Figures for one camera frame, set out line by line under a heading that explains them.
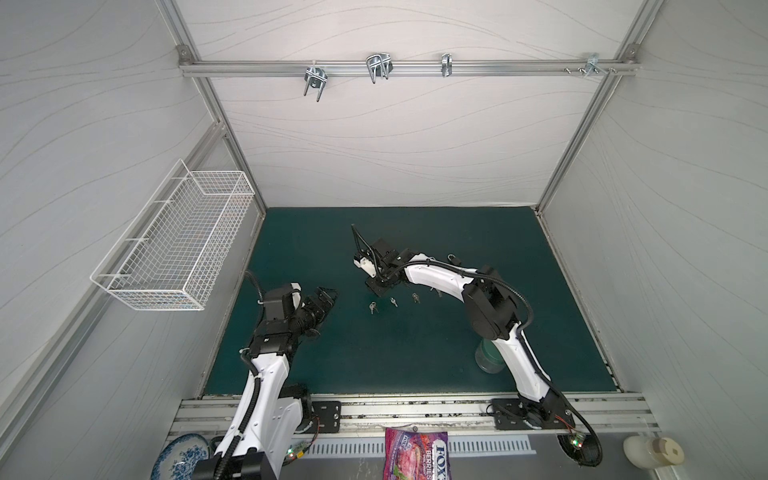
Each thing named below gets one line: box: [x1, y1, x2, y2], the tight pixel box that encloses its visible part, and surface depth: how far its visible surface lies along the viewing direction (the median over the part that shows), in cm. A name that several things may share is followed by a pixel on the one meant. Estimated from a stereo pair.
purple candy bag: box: [383, 428, 451, 480], surface depth 68 cm
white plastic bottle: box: [623, 435, 685, 470], surface depth 64 cm
